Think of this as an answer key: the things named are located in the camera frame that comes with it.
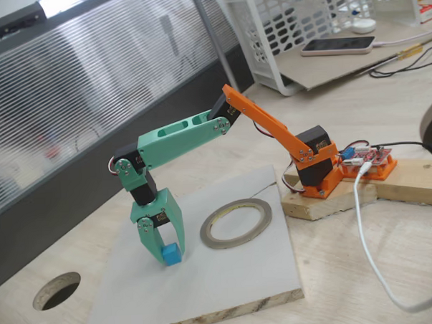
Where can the small blue cube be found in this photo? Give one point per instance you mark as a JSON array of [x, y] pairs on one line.
[[171, 255]]

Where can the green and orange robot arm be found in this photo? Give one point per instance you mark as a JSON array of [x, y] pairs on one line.
[[179, 138]]

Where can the white laminated chipboard panel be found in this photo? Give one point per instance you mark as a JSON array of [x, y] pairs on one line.
[[154, 297]]

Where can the ribbed translucent desk partition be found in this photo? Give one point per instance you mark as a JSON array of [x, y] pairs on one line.
[[90, 85]]

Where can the short pale wooden block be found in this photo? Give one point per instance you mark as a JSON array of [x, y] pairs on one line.
[[322, 205]]

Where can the brown cardboard sheet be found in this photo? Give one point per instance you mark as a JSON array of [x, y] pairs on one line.
[[323, 69]]

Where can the smartphone with pink case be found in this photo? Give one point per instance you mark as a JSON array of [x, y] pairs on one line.
[[340, 46]]

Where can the small black box device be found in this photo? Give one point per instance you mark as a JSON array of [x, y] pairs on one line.
[[16, 20]]

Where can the long knotty wooden plank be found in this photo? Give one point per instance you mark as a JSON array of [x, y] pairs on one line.
[[414, 182]]

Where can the white earbuds case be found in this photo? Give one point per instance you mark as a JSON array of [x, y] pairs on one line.
[[363, 27]]

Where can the white perforated plastic basket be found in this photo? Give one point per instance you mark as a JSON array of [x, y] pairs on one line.
[[411, 6]]

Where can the red and white book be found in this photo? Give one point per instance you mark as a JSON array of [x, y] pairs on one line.
[[430, 12]]

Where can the red controller board orange mount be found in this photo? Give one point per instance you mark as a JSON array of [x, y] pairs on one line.
[[375, 158]]

